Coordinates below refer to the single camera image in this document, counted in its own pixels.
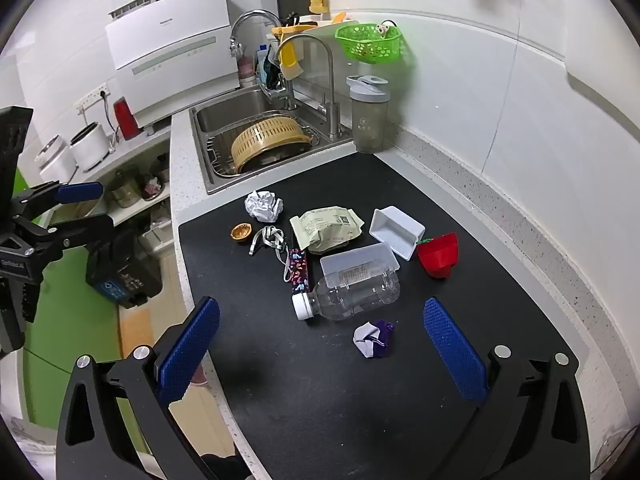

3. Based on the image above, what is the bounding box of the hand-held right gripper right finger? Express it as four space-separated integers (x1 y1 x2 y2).
423 297 592 480

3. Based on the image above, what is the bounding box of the red kettle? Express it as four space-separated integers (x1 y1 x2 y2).
113 96 141 141

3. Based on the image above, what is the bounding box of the red plastic cup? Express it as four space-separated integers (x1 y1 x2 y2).
416 232 460 279

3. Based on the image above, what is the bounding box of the black pedal trash bin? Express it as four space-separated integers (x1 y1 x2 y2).
85 230 163 310

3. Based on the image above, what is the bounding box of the white shelf unit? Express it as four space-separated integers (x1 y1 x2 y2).
30 127 178 261

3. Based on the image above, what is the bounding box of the person's dark trouser leg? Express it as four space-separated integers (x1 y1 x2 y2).
200 452 251 480

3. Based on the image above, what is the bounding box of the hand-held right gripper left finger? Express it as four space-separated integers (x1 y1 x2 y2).
55 296 221 480

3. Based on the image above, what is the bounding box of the tall chrome faucet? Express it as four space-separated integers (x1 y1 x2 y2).
229 9 299 111

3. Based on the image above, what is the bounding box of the slim steel faucet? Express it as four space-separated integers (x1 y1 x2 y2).
275 34 342 141

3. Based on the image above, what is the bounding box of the glass jar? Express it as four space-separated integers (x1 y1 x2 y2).
107 167 141 209

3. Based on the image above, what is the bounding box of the grey shaker bottle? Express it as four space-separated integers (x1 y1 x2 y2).
346 74 390 154

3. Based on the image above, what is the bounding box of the yellow plastic holder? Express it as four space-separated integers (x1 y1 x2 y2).
271 25 317 80

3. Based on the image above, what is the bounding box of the clear plastic bottle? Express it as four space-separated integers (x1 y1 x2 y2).
292 269 401 322

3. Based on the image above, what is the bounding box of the stainless steel sink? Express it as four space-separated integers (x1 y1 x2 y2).
189 85 357 196

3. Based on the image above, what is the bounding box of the white plastic tray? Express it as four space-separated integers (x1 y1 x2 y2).
369 206 426 261

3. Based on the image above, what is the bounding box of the clear plastic tray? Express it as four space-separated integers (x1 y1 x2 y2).
320 242 401 278

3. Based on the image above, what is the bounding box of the purple and white wrapper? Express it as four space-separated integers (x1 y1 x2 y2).
353 320 395 359

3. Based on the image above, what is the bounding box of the wire sink rack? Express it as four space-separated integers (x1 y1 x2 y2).
206 110 323 178

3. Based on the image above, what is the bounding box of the dark patterned wrapper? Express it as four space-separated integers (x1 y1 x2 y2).
283 248 311 297

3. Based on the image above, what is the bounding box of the white paper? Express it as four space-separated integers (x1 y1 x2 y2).
244 190 284 223

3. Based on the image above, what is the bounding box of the orange floor mat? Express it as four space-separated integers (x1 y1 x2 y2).
119 305 156 361

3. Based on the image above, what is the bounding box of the white wall socket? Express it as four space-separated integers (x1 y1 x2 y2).
74 82 110 109

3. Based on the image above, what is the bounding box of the yellow plastic colander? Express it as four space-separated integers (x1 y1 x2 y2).
230 115 312 173

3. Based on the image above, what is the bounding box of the pink bottle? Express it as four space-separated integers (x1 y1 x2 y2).
236 54 258 90

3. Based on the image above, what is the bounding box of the small lidded pot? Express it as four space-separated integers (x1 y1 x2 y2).
150 152 172 184

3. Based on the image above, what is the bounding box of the green plastic basket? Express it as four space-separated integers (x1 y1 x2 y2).
334 22 404 64

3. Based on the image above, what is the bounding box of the white storage bin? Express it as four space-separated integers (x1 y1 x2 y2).
137 220 176 256

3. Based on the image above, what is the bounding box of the black power cord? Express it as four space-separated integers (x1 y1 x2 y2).
102 91 121 155

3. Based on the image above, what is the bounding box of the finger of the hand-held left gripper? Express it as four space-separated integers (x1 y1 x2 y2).
15 213 115 263
11 181 104 221

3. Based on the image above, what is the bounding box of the black counter mat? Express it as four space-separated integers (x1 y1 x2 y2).
178 151 580 480

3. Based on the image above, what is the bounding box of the white strap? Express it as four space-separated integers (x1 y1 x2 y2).
248 226 288 262

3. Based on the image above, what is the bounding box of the white countertop dishwasher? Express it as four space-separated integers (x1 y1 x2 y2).
105 0 241 128

